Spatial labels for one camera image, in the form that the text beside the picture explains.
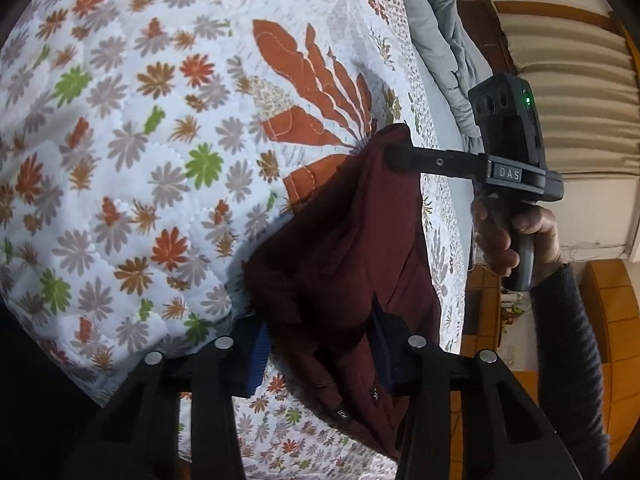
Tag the floral quilted bedspread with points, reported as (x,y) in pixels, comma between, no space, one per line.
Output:
(150,110)

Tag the grey-blue duvet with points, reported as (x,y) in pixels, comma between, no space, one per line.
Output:
(445,35)

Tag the wooden desk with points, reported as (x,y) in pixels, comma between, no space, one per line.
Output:
(492,310)

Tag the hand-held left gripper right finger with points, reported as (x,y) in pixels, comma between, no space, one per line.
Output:
(392,355)

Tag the bed with blue sheet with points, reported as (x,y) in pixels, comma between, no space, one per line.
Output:
(440,110)

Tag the dark wooden headboard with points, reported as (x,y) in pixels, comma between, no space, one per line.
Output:
(482,25)

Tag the maroon pants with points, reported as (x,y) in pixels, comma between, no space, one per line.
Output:
(340,260)

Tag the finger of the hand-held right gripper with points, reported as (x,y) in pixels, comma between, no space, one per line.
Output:
(440,161)

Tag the beige curtain behind headboard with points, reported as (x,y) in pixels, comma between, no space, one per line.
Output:
(575,85)

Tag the person's right hand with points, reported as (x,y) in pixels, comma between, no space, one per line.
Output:
(490,240)

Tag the person's right forearm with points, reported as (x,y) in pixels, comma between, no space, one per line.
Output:
(570,360)

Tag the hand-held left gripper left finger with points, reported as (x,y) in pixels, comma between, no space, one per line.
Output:
(257,355)

